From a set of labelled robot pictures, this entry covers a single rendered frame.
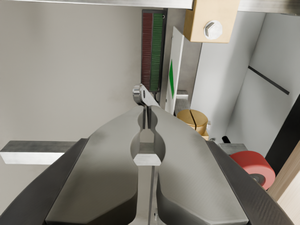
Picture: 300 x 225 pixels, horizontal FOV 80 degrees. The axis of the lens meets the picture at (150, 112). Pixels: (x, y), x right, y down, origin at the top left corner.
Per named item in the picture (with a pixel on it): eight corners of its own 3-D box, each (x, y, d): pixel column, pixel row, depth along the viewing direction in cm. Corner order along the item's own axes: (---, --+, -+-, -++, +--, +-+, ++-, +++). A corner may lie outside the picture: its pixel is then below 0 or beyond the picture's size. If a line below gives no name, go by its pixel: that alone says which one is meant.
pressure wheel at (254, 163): (202, 151, 40) (220, 200, 31) (210, 122, 36) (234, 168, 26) (237, 152, 41) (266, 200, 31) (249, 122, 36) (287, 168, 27)
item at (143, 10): (140, 102, 49) (140, 111, 45) (142, 8, 37) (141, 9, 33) (158, 102, 49) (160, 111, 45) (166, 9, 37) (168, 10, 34)
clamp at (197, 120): (167, 162, 38) (170, 182, 34) (174, 108, 31) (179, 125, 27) (193, 162, 39) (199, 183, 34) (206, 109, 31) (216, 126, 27)
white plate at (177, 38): (161, 131, 49) (164, 158, 41) (172, 25, 35) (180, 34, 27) (163, 131, 49) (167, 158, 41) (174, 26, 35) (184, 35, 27)
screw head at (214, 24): (202, 39, 22) (204, 40, 21) (205, 19, 21) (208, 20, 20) (218, 39, 22) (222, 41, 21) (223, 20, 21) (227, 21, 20)
